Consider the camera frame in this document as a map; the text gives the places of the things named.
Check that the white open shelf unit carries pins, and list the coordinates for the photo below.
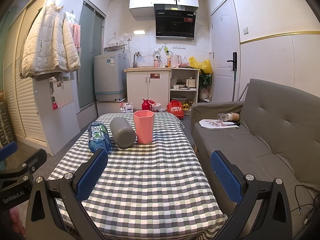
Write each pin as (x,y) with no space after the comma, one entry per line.
(197,90)

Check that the grey washing machine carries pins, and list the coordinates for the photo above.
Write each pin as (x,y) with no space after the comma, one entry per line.
(110,75)

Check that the printed paper bag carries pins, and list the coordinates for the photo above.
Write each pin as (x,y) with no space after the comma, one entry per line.
(215,124)

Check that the green power strip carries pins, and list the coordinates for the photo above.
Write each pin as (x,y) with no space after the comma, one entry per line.
(164,50)

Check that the white plastic bag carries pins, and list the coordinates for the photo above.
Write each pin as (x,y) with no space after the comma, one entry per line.
(158,107)

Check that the pink cup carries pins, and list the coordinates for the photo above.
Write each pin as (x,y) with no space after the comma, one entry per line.
(145,130)

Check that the white light switch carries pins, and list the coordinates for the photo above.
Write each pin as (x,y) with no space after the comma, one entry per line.
(245,30)

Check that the pink towel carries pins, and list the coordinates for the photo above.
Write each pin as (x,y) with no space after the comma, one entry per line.
(76,36)

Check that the orange bottle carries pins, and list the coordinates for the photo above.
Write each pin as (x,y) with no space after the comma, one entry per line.
(168,62)

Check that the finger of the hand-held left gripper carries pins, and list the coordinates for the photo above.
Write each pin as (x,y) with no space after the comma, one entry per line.
(36,160)
(7,150)

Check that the white door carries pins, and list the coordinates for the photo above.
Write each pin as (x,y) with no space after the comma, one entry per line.
(223,42)

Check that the brown paper cup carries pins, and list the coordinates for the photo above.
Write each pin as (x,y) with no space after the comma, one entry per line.
(234,116)

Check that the white step platform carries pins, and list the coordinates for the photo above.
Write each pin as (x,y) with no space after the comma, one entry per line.
(110,108)

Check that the frosted glass sliding door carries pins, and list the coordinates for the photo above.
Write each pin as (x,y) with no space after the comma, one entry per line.
(88,55)

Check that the metal faucet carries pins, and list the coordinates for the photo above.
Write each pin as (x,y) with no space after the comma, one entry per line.
(135,60)

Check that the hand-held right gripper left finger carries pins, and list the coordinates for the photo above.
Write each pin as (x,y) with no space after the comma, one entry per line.
(91,175)

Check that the white sink cabinet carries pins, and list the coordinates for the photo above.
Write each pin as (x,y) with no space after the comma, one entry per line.
(147,87)

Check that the clear plastic bottle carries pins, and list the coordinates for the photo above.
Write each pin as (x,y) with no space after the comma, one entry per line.
(222,116)

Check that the grey sofa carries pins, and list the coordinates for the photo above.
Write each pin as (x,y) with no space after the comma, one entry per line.
(262,120)

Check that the red thermos jug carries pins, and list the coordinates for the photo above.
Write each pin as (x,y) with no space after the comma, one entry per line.
(146,105)

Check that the white wall sockets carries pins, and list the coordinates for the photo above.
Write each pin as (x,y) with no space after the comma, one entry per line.
(179,46)

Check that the person's left hand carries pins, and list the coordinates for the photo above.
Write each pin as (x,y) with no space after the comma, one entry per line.
(17,220)

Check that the louvred wardrobe door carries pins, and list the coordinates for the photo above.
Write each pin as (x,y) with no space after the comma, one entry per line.
(22,105)

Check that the red shopping bag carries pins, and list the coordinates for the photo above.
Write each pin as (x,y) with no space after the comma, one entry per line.
(176,108)

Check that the black range hood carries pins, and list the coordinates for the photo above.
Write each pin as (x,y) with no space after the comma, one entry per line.
(175,22)

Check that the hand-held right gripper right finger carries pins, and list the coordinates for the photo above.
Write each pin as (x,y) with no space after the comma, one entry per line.
(225,177)

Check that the grey metal bottle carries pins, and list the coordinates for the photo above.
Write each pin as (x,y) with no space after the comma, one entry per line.
(122,133)

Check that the grey plastic basin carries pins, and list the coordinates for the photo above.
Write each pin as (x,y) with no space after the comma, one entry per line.
(178,98)

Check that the grey checkered tablecloth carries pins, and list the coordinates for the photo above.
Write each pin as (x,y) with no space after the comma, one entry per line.
(150,180)

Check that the yellow plastic bag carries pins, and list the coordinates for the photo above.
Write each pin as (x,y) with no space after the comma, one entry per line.
(201,65)

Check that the white quilted jacket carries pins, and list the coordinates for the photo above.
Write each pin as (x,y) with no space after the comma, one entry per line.
(47,45)

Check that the white electric kettle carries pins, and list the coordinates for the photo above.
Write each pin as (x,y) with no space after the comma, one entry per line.
(175,61)

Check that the green plant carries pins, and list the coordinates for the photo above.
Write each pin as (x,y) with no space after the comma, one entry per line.
(205,78)

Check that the white printed box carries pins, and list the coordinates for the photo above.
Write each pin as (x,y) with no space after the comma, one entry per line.
(125,108)

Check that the red dish soap bottle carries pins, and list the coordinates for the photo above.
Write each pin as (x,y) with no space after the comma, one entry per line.
(156,63)

